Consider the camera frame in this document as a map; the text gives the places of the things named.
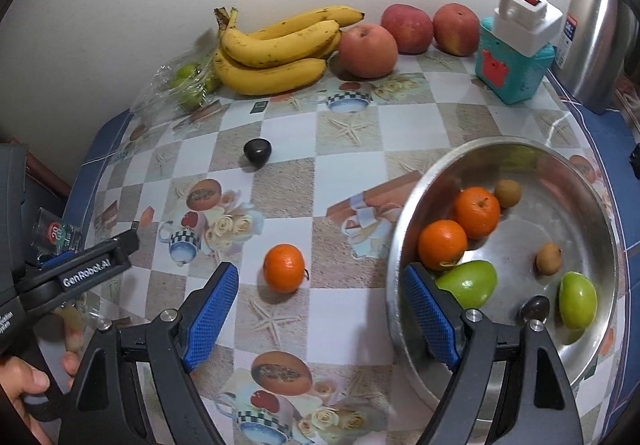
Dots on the brown longan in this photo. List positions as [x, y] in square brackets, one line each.
[508, 192]
[549, 259]

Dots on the stainless steel kettle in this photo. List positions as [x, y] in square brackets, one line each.
[595, 35]

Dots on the green mango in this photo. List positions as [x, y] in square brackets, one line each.
[467, 282]
[577, 300]

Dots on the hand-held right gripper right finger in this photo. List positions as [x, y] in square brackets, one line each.
[430, 315]

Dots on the bunch of yellow bananas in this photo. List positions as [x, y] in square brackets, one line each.
[270, 75]

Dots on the dark plum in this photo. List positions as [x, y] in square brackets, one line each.
[535, 307]
[257, 151]

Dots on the clear bag of small jujubes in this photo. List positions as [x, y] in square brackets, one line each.
[187, 85]

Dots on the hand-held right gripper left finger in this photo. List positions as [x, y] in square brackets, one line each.
[212, 320]

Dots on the clear glass mug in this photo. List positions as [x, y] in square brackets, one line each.
[60, 235]

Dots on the teal plastic box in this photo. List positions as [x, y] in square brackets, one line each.
[510, 75]

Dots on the orange mandarin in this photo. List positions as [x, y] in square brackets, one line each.
[284, 268]
[442, 245]
[476, 212]

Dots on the red apple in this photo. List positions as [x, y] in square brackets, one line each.
[456, 29]
[369, 50]
[407, 27]

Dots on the stainless steel basin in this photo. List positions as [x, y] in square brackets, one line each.
[545, 220]

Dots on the person's left hand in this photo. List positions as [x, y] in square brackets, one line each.
[20, 375]

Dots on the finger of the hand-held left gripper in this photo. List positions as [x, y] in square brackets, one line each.
[85, 267]

